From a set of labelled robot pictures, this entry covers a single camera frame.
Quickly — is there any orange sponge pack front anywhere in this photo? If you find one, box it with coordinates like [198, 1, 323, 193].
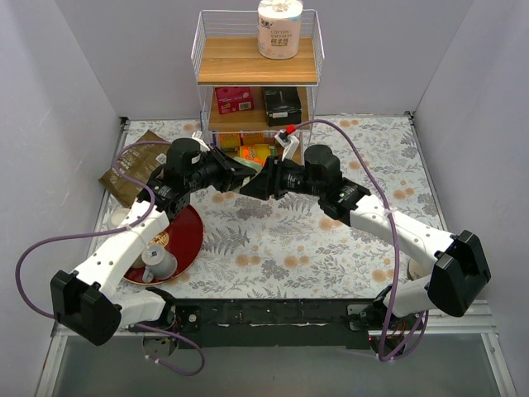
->
[239, 144, 278, 165]

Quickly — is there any black base bar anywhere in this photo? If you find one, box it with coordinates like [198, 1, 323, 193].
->
[174, 299, 386, 350]

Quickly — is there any yellow sponge pack rear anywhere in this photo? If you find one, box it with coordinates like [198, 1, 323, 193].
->
[217, 132, 265, 151]

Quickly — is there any floral tablecloth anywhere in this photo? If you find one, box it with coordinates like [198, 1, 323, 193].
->
[91, 115, 451, 299]

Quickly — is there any paper cup with crumpled paper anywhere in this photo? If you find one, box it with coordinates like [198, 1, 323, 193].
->
[407, 258, 432, 281]

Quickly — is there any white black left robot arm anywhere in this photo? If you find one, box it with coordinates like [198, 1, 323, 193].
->
[50, 138, 257, 346]

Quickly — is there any black box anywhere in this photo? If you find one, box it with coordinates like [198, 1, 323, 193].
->
[262, 87, 303, 127]

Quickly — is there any white wire wooden shelf rack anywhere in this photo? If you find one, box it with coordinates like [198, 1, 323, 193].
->
[191, 9, 325, 147]

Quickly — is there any grey mug upside down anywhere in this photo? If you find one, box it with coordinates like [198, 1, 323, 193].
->
[141, 244, 178, 283]

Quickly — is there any brown coffee bag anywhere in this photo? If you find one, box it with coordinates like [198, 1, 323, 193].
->
[98, 130, 169, 208]

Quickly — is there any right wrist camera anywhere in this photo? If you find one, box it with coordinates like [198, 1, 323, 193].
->
[274, 125, 299, 160]

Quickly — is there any teal green mug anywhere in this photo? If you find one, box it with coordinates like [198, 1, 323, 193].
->
[233, 156, 263, 172]

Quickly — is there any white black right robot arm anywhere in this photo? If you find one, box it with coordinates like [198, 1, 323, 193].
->
[240, 145, 491, 329]

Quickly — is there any wrapped toilet paper roll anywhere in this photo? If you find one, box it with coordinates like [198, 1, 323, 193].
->
[257, 0, 303, 60]

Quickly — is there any pink red box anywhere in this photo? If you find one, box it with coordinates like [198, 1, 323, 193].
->
[215, 86, 254, 115]

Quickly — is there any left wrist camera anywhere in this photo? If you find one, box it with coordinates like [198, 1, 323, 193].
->
[191, 130, 211, 152]

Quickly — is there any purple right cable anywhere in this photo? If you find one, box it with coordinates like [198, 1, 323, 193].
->
[295, 119, 431, 363]

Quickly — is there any white mug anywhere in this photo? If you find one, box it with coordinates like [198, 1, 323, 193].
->
[107, 208, 130, 231]

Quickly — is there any red round tray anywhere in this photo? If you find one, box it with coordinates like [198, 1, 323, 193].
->
[123, 205, 204, 285]

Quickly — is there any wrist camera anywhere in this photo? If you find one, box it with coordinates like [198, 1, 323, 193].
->
[274, 125, 299, 160]
[191, 130, 211, 152]

